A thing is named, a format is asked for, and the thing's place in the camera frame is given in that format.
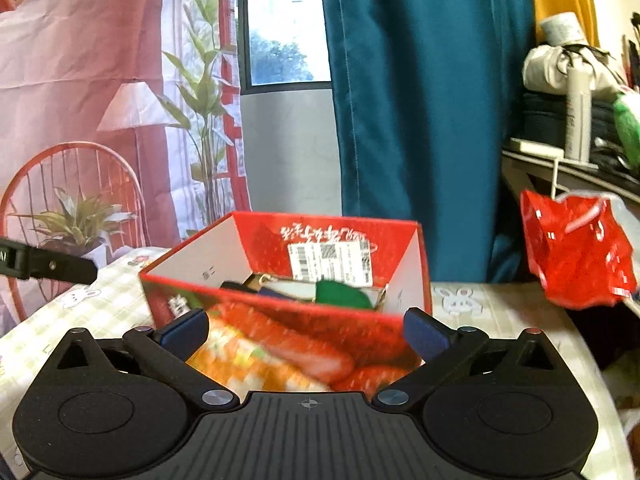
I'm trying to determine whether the teal curtain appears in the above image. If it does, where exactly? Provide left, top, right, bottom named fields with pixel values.
left=322, top=0, right=535, bottom=283

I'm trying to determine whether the printed room scene backdrop cloth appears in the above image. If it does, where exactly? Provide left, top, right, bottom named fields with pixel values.
left=0, top=0, right=252, bottom=336

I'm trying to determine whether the green plush toy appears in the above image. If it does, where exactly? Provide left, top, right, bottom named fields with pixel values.
left=613, top=90, right=640, bottom=169

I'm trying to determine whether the checkered bunny tablecloth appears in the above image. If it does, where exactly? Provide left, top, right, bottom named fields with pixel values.
left=1, top=247, right=634, bottom=479

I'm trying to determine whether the white wire rack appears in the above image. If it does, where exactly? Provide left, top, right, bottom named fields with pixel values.
left=550, top=158, right=598, bottom=200

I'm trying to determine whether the white paper roll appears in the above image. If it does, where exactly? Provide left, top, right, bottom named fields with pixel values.
left=538, top=12, right=588, bottom=47

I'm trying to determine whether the red strawberry cardboard box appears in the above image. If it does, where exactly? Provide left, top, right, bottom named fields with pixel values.
left=140, top=212, right=431, bottom=394

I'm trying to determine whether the black desk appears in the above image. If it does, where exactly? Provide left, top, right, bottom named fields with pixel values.
left=501, top=148, right=639, bottom=217

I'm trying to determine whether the black strap bag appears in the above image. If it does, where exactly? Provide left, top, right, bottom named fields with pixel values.
left=220, top=273, right=316, bottom=302

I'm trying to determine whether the white spray bottle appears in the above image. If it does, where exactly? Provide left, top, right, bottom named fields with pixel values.
left=565, top=66, right=591, bottom=164

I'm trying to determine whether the black suitcase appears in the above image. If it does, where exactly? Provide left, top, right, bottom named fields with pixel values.
left=510, top=90, right=620, bottom=148

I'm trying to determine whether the dark framed window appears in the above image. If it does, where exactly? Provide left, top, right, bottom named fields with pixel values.
left=236, top=0, right=331, bottom=94

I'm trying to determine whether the green round soft object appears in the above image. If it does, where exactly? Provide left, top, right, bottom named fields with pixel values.
left=314, top=280, right=374, bottom=310

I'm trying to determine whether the red plastic bag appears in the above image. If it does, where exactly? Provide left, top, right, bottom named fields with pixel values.
left=520, top=191, right=639, bottom=310

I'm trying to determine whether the white drawstring bag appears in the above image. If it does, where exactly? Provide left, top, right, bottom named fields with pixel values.
left=522, top=44, right=627, bottom=101

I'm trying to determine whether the small white box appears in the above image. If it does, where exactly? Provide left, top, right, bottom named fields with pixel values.
left=509, top=138, right=564, bottom=159

